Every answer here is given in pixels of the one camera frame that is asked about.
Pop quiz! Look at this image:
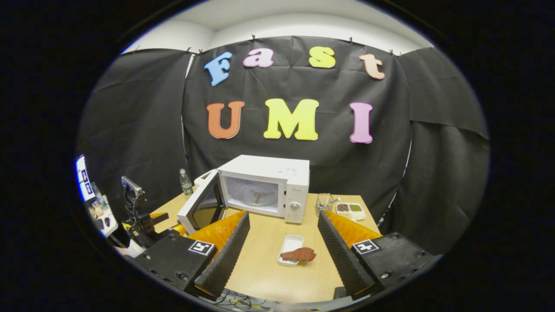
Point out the bundle of black cables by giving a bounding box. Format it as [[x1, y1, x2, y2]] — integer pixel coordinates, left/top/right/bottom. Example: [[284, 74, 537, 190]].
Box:
[[204, 289, 278, 310]]

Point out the white microwave oven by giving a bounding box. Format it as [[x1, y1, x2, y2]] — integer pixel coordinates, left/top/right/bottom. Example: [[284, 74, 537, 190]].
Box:
[[177, 155, 310, 235]]

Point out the clear plastic bottle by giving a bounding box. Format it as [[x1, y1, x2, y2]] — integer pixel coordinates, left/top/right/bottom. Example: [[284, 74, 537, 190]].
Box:
[[180, 169, 194, 196]]

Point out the white compartment tray with grains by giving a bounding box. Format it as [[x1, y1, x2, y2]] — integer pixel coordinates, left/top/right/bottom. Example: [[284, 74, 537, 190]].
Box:
[[335, 202, 367, 221]]

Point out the white rectangular tray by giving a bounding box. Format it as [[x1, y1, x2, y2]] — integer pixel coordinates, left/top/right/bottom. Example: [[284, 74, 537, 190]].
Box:
[[277, 235, 305, 267]]

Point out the cluttered white side table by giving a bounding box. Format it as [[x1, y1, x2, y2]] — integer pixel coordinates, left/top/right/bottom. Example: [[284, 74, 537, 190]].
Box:
[[87, 182, 119, 238]]

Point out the glass turntable plate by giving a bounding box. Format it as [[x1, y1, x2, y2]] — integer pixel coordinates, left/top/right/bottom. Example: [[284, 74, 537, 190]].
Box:
[[240, 184, 278, 208]]

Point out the clear glass container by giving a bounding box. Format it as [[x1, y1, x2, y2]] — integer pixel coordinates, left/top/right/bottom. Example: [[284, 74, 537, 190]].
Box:
[[316, 193, 341, 216]]

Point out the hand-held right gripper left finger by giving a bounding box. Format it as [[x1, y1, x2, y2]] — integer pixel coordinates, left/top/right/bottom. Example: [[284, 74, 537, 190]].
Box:
[[132, 211, 251, 302]]

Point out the computer monitor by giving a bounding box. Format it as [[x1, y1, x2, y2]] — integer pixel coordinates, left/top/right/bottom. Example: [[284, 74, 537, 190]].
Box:
[[75, 155, 95, 203]]

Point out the red-brown meat piece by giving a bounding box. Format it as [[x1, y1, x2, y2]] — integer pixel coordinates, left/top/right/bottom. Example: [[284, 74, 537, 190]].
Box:
[[281, 247, 317, 262]]

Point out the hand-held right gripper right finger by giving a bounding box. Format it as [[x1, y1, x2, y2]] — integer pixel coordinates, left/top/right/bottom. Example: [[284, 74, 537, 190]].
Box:
[[317, 210, 436, 300]]

